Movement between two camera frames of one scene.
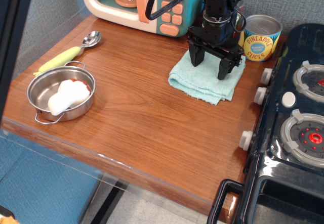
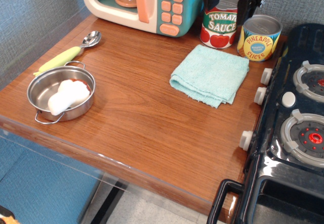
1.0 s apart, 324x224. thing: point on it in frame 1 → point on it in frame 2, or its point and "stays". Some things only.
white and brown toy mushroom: [70, 92] stays
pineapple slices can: [259, 40] stays
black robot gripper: [216, 35] → [246, 5]
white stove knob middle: [259, 95] stays
